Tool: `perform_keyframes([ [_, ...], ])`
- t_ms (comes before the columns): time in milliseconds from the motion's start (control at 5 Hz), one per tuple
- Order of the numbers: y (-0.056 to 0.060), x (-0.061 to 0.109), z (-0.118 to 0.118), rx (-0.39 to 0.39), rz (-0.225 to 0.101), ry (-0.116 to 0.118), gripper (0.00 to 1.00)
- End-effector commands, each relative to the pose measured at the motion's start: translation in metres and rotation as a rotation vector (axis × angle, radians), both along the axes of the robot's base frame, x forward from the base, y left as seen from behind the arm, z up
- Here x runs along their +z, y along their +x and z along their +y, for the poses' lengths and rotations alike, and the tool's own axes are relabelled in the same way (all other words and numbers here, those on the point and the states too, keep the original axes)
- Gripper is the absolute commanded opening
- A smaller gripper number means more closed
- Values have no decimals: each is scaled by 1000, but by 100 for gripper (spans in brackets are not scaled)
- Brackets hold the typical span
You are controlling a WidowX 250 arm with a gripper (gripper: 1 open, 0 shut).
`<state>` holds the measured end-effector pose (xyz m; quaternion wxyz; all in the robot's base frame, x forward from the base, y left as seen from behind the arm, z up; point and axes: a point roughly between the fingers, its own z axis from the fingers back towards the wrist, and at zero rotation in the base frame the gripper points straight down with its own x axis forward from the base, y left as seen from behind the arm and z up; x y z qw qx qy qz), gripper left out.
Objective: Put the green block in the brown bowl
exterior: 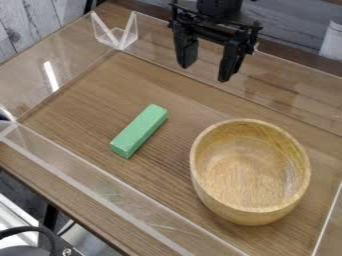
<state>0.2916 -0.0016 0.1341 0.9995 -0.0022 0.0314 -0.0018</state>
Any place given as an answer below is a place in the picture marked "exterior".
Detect green rectangular block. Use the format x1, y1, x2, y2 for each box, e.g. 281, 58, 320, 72
110, 104, 169, 159

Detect black table leg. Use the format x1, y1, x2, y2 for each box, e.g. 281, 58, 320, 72
43, 204, 59, 230

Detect brown wooden bowl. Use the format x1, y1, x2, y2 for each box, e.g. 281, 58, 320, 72
190, 118, 312, 226

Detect black metal bracket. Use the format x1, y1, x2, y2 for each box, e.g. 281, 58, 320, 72
38, 233, 85, 256

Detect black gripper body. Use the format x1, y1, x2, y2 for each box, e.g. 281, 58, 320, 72
169, 0, 264, 54

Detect clear acrylic tray walls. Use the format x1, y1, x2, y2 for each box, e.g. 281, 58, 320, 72
0, 8, 342, 256

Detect black cable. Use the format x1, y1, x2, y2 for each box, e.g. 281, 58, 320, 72
0, 226, 58, 255

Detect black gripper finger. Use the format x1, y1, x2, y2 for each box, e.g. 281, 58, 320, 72
218, 40, 246, 82
174, 21, 200, 69

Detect white cylindrical container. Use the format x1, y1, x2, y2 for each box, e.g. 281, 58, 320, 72
320, 16, 342, 62

